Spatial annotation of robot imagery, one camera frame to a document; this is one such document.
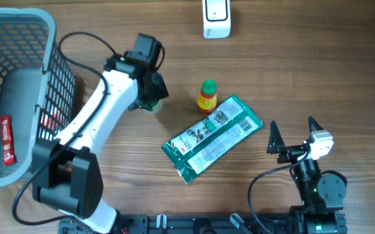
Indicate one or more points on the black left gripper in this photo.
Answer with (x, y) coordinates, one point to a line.
(162, 91)

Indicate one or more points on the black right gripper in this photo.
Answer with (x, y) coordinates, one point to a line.
(276, 145)

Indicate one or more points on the green lidded round jar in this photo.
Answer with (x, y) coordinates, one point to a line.
(155, 107)

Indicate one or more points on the red yellow green-capped bottle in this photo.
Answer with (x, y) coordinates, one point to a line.
(207, 99)

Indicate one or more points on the green white sachet packet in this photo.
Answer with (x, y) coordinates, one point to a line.
(194, 150)

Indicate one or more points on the small orange white box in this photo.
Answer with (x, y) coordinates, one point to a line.
(53, 120)

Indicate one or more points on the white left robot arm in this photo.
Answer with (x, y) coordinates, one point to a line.
(67, 176)

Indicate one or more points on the white barcode scanner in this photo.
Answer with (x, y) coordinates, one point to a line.
(216, 19)

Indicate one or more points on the grey plastic mesh basket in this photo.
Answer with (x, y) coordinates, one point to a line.
(33, 78)

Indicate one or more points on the red snack stick packet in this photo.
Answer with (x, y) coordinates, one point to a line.
(7, 140)

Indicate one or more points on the black mounting rail base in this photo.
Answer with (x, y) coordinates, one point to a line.
(275, 223)

